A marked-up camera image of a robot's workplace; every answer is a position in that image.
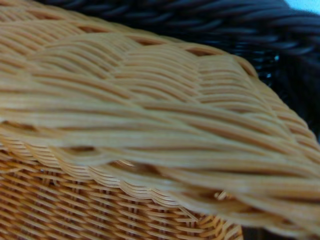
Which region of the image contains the black wicker basket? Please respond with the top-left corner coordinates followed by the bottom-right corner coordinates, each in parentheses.
top-left (34, 0), bottom-right (320, 141)

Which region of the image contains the orange wicker basket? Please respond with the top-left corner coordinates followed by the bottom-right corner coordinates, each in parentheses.
top-left (0, 0), bottom-right (320, 240)

